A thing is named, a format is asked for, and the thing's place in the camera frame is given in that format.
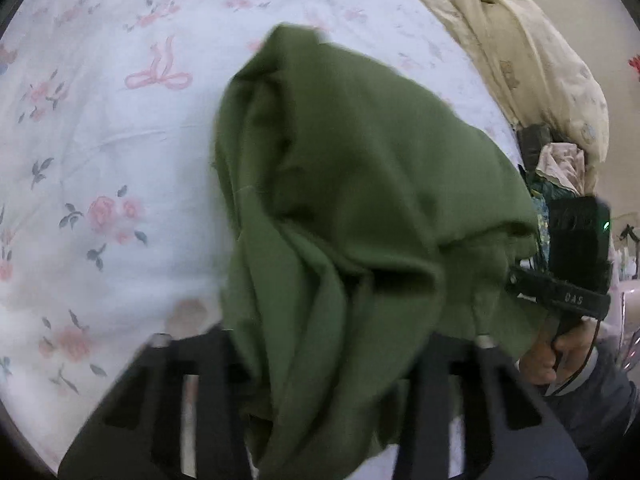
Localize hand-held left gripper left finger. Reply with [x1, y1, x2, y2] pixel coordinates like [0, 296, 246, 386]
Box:
[57, 329, 252, 480]

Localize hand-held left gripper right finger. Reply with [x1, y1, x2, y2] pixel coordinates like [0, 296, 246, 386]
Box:
[392, 334, 589, 480]

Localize green pants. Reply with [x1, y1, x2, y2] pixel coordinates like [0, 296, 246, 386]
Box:
[212, 22, 544, 480]

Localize person's right forearm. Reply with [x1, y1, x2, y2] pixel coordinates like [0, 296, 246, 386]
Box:
[540, 342, 640, 480]

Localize person's right hand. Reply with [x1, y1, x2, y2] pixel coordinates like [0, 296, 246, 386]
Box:
[517, 317, 601, 387]

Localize pink patterned cloth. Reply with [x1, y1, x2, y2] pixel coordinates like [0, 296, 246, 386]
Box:
[535, 141, 587, 197]

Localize cream quilt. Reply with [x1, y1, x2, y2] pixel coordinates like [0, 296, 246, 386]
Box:
[370, 0, 611, 183]

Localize floral white bed sheet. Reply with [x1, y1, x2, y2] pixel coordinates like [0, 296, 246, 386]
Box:
[0, 0, 526, 477]

